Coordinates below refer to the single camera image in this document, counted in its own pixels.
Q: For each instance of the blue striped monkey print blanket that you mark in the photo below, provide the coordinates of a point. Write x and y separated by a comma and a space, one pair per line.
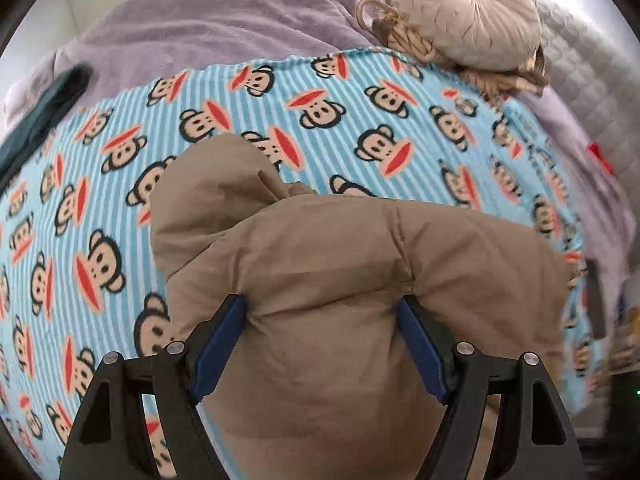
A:
350, 127

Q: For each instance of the small red item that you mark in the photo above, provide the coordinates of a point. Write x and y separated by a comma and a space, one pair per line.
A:
600, 157

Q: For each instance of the purple fleece blanket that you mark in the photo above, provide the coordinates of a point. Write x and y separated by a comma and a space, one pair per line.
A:
200, 20

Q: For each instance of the round beige pleated cushion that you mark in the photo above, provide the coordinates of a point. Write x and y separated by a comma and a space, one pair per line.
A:
465, 10

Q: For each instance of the grey quilted headboard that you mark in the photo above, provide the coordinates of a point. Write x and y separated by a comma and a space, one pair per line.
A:
585, 55

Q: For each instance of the black device with green light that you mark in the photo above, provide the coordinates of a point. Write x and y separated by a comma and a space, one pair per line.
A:
625, 400

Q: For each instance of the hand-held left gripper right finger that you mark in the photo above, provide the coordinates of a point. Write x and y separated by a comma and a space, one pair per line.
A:
422, 350

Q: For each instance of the woven wicker basket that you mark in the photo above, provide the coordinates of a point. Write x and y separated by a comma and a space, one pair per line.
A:
405, 35

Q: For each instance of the dark teal folded cloth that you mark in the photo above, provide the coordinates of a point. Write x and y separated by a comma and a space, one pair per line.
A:
40, 115

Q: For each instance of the tan quilted jacket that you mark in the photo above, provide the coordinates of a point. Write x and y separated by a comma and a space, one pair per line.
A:
325, 270

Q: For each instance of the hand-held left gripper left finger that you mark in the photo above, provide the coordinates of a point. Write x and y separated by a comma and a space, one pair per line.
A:
220, 345

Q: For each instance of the dark flat object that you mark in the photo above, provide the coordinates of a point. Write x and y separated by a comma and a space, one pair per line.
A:
595, 300

